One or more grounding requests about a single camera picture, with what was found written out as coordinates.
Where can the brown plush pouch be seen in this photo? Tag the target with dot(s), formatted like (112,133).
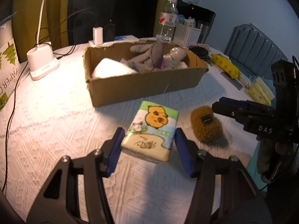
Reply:
(205,123)

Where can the yellow pencil case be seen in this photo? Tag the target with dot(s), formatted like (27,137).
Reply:
(225,65)

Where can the white woven basket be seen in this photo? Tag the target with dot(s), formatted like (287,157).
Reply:
(188,35)

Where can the black power adapter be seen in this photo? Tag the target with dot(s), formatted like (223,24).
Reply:
(109,32)

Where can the clear plastic bag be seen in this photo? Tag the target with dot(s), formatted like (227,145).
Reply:
(177,53)

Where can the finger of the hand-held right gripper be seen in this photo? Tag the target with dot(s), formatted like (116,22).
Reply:
(233,101)
(231,112)

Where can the grey gloves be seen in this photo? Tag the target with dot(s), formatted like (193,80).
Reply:
(147,56)

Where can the white desk lamp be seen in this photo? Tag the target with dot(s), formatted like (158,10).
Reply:
(42,60)

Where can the clear water bottle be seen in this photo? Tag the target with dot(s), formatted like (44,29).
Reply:
(167,21)

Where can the dark window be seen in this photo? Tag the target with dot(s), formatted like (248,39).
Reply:
(121,4)

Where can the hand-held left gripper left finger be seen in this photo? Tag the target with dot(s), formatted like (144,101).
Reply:
(115,149)

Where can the blue and white box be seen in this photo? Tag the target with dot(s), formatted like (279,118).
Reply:
(126,38)

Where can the brown cardboard box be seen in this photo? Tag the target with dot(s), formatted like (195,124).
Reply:
(144,86)

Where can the white towel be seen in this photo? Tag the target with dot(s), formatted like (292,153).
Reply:
(112,68)

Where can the white textured tablecloth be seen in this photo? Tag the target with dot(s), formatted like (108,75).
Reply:
(58,121)

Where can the white tree print cup pack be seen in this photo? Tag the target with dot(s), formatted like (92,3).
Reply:
(7,63)

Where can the black round pouch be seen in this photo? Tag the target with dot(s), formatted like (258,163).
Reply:
(199,52)

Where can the cartoon print tissue pack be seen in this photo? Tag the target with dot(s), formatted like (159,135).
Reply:
(149,130)

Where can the white charger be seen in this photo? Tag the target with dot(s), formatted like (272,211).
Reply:
(97,36)

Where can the steel thermos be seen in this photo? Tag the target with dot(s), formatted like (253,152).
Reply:
(203,31)

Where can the person's right hand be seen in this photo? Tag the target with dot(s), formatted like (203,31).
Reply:
(268,154)

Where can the grey flat plate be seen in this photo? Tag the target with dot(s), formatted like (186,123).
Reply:
(233,81)

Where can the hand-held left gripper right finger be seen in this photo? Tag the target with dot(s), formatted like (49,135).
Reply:
(184,154)

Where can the wide yellow curtain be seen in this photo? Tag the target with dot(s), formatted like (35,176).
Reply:
(53,16)

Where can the pale soft packet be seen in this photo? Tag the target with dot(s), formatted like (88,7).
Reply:
(261,92)

